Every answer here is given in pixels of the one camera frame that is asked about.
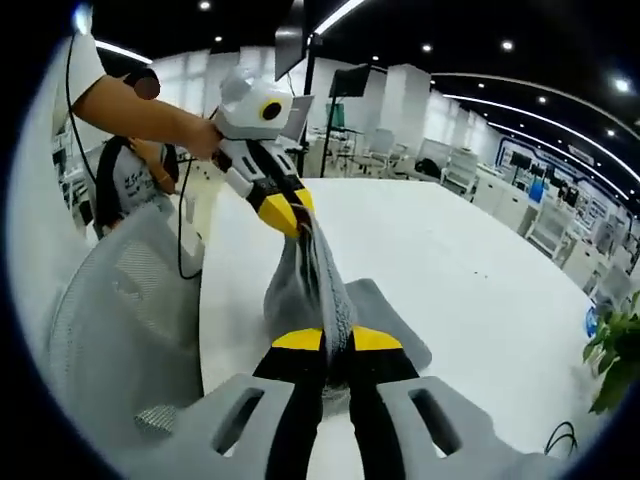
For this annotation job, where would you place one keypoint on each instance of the computer monitor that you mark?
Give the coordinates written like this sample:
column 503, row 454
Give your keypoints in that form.
column 300, row 120

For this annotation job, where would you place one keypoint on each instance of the grey towel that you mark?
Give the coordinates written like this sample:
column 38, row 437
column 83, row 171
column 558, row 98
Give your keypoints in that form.
column 310, row 295

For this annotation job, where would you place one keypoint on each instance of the white office chair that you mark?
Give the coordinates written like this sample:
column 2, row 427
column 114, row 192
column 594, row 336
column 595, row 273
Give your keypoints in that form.
column 460, row 172
column 384, row 146

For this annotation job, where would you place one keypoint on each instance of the black screen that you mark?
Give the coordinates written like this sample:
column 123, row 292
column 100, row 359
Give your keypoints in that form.
column 350, row 80

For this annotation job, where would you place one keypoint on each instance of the grey mesh chair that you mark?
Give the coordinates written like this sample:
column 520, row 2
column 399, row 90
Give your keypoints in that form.
column 115, row 310

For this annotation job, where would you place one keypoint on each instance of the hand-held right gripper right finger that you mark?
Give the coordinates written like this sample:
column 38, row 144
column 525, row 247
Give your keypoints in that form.
column 395, row 425

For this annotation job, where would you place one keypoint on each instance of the white box device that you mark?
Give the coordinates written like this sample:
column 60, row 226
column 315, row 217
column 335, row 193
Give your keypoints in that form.
column 192, row 250

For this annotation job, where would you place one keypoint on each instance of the hanging dark screen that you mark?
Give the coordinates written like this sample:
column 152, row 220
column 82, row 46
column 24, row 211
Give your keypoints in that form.
column 290, row 45

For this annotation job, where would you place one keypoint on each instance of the green potted plant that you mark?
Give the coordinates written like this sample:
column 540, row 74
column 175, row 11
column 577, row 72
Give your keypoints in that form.
column 617, row 350

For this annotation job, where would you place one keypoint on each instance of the black bag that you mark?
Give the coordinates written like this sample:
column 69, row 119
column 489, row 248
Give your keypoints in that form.
column 430, row 170

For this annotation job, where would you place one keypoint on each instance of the person's left hand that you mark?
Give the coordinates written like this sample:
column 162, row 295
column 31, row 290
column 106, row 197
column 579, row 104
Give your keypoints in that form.
column 205, row 140

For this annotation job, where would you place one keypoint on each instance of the white table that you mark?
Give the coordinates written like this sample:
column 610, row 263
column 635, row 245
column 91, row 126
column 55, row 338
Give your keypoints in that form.
column 450, row 260

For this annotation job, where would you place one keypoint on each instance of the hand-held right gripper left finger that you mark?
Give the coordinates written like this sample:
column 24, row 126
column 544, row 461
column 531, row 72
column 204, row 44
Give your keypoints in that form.
column 280, row 425

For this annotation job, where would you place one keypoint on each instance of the blue bin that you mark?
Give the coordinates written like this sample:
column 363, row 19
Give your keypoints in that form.
column 537, row 191

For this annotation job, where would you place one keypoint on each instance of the person's white shirt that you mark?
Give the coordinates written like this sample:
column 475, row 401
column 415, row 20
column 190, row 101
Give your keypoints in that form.
column 85, row 65

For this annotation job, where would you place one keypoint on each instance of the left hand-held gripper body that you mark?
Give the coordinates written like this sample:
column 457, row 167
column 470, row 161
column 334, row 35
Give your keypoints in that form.
column 245, row 120

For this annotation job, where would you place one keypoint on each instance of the blue tissue packet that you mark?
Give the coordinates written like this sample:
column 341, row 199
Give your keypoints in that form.
column 592, row 320

